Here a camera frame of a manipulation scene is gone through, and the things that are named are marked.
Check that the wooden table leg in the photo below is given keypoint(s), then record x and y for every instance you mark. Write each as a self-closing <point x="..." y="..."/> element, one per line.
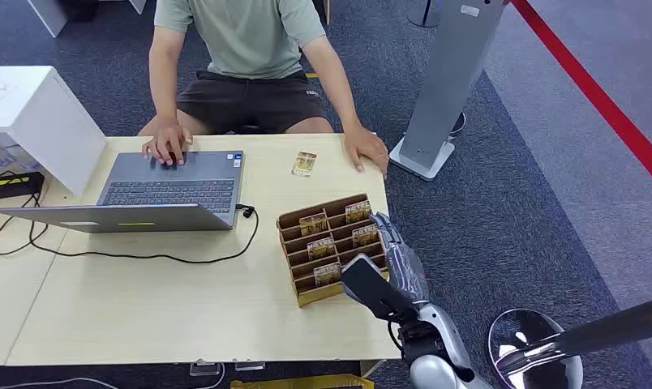
<point x="371" y="367"/>

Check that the person's left forearm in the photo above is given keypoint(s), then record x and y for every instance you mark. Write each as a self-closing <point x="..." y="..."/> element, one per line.
<point x="337" y="88"/>

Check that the black power adapter yellow label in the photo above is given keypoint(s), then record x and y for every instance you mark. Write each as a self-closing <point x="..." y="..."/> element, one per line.
<point x="14" y="184"/>

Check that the person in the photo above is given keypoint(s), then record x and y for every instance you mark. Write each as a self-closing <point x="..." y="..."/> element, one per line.
<point x="251" y="37"/>

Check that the person's right hand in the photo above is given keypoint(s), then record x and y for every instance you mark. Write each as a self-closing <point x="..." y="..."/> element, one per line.
<point x="167" y="140"/>

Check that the grey laptop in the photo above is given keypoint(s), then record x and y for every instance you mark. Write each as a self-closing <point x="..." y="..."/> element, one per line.
<point x="170" y="190"/>

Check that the white furniture piece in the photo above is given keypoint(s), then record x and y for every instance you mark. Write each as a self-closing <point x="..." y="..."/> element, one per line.
<point x="46" y="16"/>

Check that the grey stanchion base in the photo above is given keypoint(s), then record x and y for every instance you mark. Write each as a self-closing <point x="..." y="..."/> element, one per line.
<point x="422" y="19"/>

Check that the yellow flat object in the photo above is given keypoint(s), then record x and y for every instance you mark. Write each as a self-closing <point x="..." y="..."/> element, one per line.
<point x="304" y="383"/>

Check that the grey kiosk stand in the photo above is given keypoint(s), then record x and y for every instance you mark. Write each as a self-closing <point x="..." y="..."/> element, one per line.
<point x="449" y="75"/>

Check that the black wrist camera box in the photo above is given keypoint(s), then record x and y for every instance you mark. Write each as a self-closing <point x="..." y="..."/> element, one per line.
<point x="369" y="287"/>

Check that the chrome stanchion with dark pole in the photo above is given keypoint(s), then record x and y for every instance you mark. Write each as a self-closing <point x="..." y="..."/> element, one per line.
<point x="535" y="343"/>

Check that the clear table clamp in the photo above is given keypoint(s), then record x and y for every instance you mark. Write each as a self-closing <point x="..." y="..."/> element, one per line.
<point x="249" y="366"/>
<point x="205" y="369"/>

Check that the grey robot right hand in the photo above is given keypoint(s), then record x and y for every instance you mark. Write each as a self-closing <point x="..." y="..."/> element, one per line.
<point x="404" y="266"/>

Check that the wooden card holder rack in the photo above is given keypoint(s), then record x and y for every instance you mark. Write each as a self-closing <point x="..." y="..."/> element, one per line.
<point x="304" y="294"/>

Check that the red barrier belt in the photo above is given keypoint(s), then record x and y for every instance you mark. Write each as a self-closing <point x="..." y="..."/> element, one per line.
<point x="589" y="86"/>

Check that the white cabinet box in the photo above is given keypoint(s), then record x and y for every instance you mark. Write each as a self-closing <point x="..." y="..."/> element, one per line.
<point x="36" y="118"/>

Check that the person's left hand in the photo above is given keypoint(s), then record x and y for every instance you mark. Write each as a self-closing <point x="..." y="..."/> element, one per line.
<point x="366" y="145"/>

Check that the person's right forearm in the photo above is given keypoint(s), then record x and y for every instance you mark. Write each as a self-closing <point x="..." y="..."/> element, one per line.
<point x="164" y="88"/>

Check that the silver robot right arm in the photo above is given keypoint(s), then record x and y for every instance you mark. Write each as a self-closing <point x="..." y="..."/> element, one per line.
<point x="445" y="333"/>

